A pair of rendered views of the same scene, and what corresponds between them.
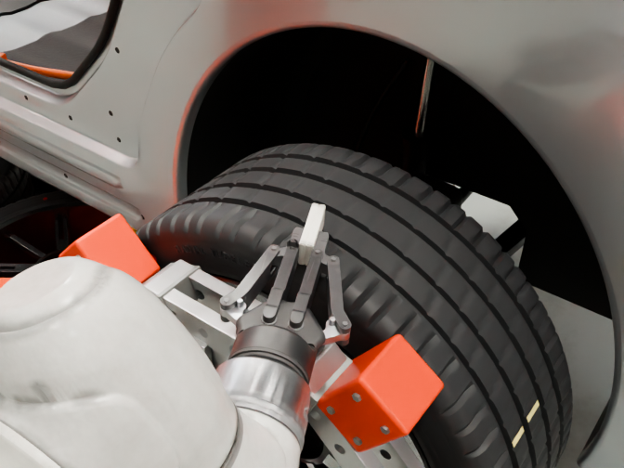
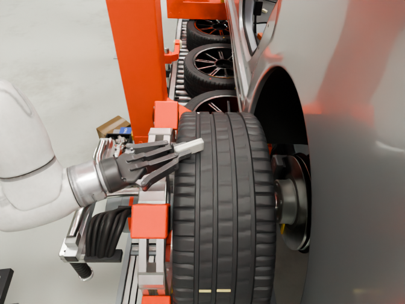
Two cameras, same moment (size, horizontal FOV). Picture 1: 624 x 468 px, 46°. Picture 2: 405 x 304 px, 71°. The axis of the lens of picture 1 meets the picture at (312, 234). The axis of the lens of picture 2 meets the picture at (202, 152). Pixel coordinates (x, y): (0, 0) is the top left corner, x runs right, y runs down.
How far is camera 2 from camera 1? 0.52 m
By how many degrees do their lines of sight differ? 38
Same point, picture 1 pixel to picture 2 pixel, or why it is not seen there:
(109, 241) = (166, 108)
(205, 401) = (8, 153)
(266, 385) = (81, 175)
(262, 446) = (43, 186)
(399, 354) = (157, 212)
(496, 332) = (227, 247)
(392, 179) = (255, 155)
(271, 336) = (108, 164)
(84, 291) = not seen: outside the picture
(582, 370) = not seen: outside the picture
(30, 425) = not seen: outside the picture
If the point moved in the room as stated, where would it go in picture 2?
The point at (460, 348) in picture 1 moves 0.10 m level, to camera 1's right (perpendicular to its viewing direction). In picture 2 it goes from (200, 236) to (230, 274)
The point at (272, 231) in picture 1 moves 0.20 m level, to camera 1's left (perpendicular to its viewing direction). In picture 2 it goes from (185, 138) to (146, 99)
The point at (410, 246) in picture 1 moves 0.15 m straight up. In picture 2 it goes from (225, 184) to (232, 136)
